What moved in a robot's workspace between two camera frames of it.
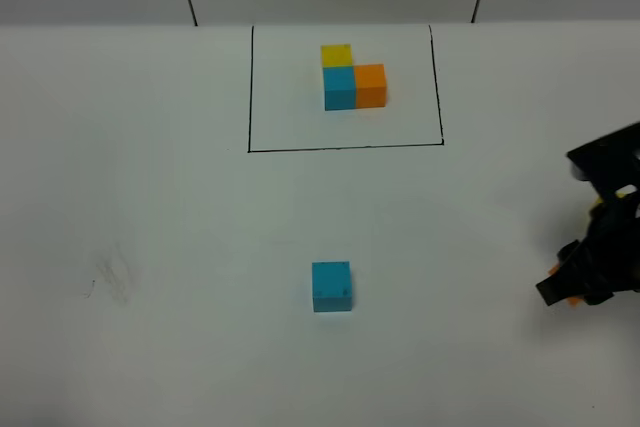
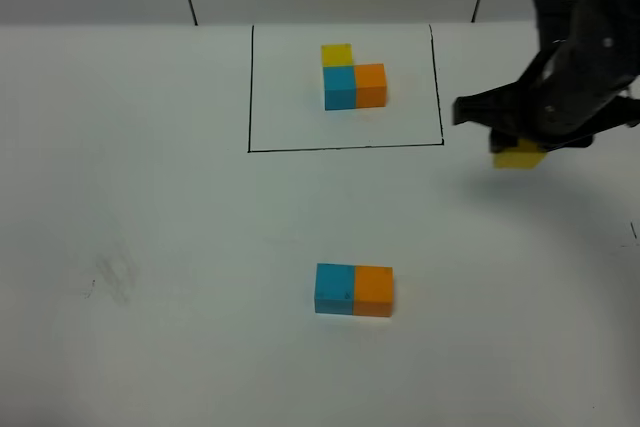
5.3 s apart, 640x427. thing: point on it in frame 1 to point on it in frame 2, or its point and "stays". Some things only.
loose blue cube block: [331, 286] stays
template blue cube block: [339, 88] stays
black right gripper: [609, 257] to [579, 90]
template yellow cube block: [336, 55] stays
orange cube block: [573, 302] to [373, 294]
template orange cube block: [370, 86] stays
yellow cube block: [618, 195] to [526, 156]
